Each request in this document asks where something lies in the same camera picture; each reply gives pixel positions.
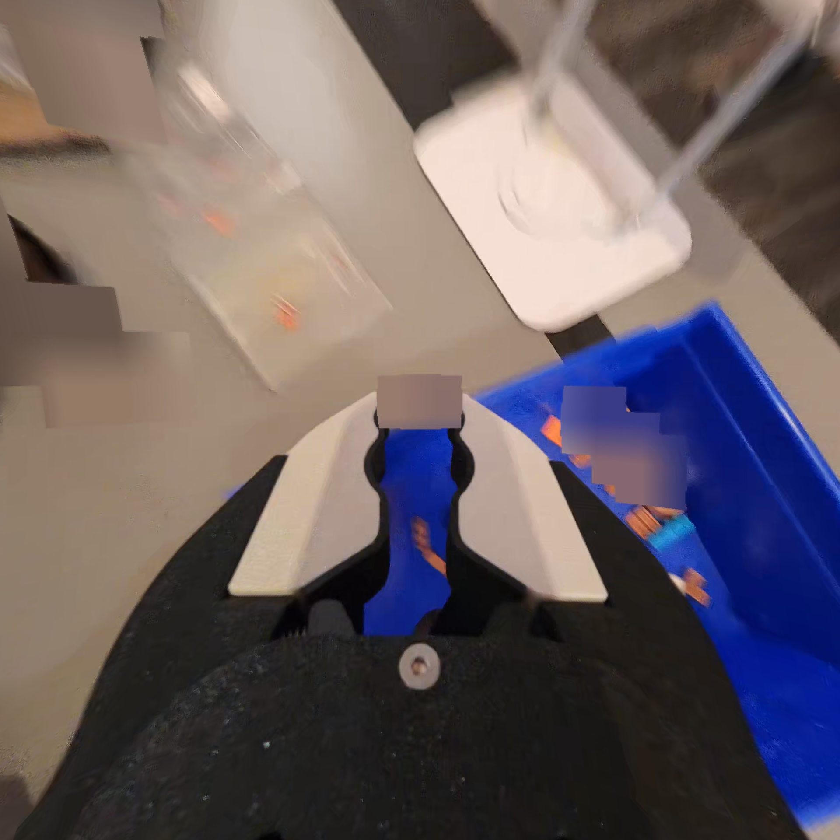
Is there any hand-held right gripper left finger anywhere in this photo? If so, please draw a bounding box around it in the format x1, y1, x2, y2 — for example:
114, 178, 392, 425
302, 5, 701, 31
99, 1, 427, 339
227, 392, 389, 632

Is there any blue plastic bin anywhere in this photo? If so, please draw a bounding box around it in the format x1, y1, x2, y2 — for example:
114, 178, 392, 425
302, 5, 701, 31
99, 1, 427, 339
226, 301, 840, 840

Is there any pile of small toy bricks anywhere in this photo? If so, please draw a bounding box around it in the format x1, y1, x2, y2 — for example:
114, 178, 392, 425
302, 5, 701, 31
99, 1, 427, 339
410, 413, 713, 608

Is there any clear plastic bag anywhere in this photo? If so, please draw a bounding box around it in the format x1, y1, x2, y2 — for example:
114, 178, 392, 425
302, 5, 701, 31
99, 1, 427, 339
121, 59, 395, 395

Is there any grey desk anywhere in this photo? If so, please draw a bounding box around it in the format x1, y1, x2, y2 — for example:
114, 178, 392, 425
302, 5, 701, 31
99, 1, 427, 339
0, 0, 840, 795

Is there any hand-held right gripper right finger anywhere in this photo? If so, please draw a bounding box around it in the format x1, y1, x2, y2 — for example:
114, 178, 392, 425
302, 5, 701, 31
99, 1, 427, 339
430, 392, 609, 634

